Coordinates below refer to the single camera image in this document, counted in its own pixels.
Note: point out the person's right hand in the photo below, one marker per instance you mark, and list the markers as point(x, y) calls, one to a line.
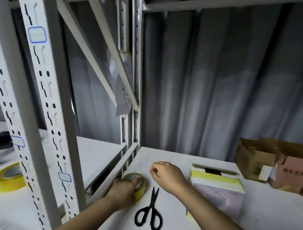
point(168, 176)

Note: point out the person's left hand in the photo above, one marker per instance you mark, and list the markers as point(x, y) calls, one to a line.
point(123, 192)

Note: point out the yellow tape roll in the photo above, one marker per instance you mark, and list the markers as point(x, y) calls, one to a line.
point(10, 177)
point(141, 184)

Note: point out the black scissors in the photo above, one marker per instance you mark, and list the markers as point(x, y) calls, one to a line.
point(150, 213)

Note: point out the pink and yellow printed box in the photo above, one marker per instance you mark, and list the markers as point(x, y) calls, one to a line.
point(218, 189)

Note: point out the brown box with white label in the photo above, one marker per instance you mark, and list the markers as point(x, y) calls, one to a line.
point(253, 156)

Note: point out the pink lettered cardboard box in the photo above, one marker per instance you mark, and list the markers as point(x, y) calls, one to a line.
point(289, 168)

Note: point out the person's left forearm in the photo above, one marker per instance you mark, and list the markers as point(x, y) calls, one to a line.
point(87, 218)

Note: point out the person's right forearm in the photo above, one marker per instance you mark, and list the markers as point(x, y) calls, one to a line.
point(206, 211)

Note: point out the blue rack label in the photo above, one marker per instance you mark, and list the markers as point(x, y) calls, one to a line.
point(18, 141)
point(65, 177)
point(37, 34)

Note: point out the handwritten paper sheet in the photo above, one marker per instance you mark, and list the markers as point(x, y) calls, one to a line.
point(124, 66)
point(122, 102)

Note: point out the white metal shelf rack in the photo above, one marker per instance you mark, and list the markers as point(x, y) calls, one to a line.
point(47, 104)

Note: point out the black device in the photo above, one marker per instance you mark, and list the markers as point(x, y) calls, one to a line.
point(4, 140)

